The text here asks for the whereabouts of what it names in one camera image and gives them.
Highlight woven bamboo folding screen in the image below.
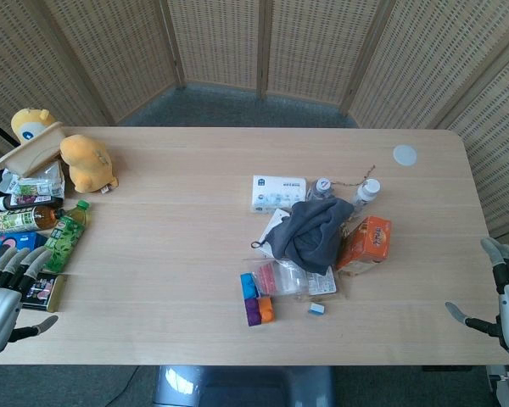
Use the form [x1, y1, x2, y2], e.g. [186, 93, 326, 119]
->
[0, 0, 509, 247]

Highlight colourful block toy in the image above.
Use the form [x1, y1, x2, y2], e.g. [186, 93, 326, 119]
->
[239, 272, 277, 327]

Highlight clear bottle white cap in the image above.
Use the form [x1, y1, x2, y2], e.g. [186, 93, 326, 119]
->
[308, 177, 337, 203]

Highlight white paper packet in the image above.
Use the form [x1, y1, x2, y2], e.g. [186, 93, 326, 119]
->
[260, 207, 293, 259]

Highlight yellow plush toy blue patch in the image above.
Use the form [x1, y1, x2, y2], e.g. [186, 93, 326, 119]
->
[10, 107, 59, 146]

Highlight black tin box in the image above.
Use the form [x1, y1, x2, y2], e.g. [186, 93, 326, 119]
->
[19, 271, 68, 315]

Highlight blue cookie box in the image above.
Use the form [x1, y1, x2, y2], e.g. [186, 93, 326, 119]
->
[0, 231, 48, 273]

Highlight white tissue pack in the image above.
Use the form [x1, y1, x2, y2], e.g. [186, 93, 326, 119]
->
[250, 174, 309, 215]

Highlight round white table cap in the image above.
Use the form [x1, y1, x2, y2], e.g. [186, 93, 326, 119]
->
[392, 143, 420, 168]

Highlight white and green snack bag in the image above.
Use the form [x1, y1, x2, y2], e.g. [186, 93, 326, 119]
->
[0, 162, 67, 201]

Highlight brown tea bottle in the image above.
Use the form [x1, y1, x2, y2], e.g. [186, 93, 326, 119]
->
[0, 205, 67, 237]

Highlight white milk bottle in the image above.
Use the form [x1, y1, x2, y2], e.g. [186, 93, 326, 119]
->
[350, 177, 383, 212]

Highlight beige plastic basket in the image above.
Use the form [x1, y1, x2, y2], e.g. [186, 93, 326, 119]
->
[0, 120, 67, 179]

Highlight thin brown twig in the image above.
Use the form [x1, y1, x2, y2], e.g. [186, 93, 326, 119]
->
[329, 164, 378, 188]

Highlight clear zip bag red strip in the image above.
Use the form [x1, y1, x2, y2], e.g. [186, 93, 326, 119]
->
[253, 259, 311, 298]

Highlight grey towel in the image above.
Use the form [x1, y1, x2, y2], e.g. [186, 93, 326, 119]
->
[262, 198, 355, 275]

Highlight green tea bottle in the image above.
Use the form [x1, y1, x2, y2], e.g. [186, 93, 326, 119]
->
[43, 199, 93, 274]

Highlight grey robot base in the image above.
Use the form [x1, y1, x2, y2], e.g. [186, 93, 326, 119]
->
[151, 365, 337, 407]

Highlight dark drink bottle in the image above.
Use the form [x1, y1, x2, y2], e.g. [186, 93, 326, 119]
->
[0, 193, 65, 212]

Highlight orange snack box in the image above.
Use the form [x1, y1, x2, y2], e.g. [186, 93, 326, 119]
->
[336, 215, 394, 273]

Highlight orange plush toy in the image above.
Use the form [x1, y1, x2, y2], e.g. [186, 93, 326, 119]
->
[59, 134, 120, 194]

